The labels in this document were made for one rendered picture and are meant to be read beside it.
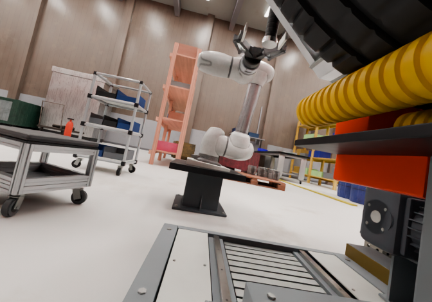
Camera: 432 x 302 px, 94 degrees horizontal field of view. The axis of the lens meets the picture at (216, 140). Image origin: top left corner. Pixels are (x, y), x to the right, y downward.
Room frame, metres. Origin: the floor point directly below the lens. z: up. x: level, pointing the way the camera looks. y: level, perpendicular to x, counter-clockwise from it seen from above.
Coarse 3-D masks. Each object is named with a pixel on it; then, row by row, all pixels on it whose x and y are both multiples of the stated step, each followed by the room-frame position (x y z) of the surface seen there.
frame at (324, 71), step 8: (272, 0) 0.35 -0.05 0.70; (272, 8) 0.36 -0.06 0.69; (280, 8) 0.35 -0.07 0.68; (280, 16) 0.36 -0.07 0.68; (288, 24) 0.35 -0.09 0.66; (288, 32) 0.37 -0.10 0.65; (296, 40) 0.36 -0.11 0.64; (304, 48) 0.36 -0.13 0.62; (304, 56) 0.37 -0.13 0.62; (312, 56) 0.35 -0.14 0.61; (312, 64) 0.36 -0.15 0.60; (320, 64) 0.35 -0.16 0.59; (328, 64) 0.33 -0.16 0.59; (320, 72) 0.36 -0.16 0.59; (328, 72) 0.34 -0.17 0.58; (336, 72) 0.34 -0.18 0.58; (328, 80) 0.37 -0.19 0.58; (336, 80) 0.36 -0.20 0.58
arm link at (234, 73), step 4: (232, 60) 0.92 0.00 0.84; (236, 60) 0.92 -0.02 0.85; (232, 64) 0.91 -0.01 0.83; (236, 64) 0.91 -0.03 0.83; (232, 68) 0.92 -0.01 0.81; (236, 68) 0.92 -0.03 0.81; (232, 72) 0.93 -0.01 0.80; (236, 72) 0.92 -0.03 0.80; (240, 72) 0.91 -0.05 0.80; (256, 72) 0.94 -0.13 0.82; (228, 76) 0.96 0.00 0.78; (232, 76) 0.95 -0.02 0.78; (236, 76) 0.94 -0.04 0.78; (240, 76) 0.93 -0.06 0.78; (244, 76) 0.93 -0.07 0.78; (248, 76) 0.92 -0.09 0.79; (252, 76) 0.93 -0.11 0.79; (236, 80) 0.98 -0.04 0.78; (240, 80) 0.97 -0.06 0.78; (244, 80) 0.96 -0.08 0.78; (248, 80) 0.96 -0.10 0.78
